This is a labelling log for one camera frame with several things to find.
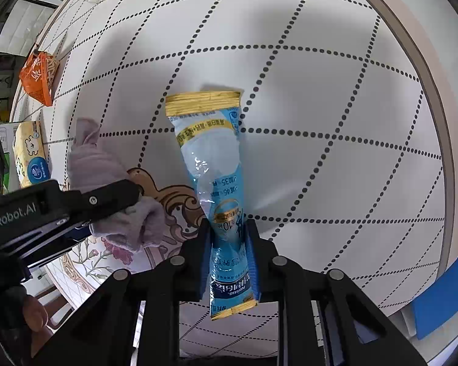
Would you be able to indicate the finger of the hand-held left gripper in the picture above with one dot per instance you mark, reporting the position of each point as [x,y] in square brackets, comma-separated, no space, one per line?
[103,198]
[61,236]

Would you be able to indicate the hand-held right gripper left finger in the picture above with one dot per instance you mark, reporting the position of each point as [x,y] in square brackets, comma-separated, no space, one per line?
[205,263]

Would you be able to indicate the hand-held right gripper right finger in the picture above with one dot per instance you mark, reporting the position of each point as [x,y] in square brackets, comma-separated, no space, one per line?
[251,263]

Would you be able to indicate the purple sock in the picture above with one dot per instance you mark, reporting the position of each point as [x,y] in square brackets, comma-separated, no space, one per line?
[95,167]

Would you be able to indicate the blue and yellow stick packet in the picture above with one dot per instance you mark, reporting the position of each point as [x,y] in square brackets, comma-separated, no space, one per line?
[213,160]

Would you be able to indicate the person's left hand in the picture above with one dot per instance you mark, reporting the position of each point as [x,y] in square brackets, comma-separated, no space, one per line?
[35,314]

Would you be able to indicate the yellow tissue pack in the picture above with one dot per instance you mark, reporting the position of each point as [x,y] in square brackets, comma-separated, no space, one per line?
[30,152]

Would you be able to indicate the green and white box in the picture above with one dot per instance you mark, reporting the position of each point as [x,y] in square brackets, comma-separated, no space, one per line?
[7,148]

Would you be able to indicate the orange snack packet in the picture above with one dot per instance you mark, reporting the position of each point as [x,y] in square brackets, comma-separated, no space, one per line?
[38,74]

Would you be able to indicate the blue board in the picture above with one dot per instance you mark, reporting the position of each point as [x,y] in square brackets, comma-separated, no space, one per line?
[442,297]

